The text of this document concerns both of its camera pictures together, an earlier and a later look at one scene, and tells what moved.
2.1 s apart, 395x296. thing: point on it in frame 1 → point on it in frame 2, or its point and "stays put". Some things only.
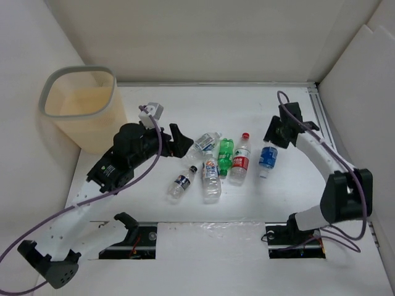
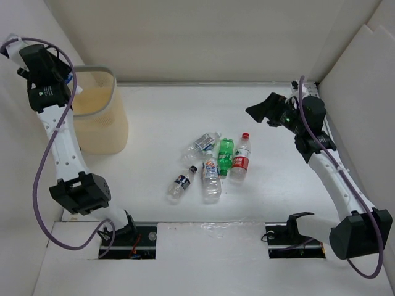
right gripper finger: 272,130 → 270,107
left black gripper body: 152,147 → 60,70
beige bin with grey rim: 85,102 stays put
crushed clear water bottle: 205,143 stays put
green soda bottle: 225,154 stays put
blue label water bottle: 268,158 → 70,82
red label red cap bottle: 240,163 stays put
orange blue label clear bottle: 211,179 stays put
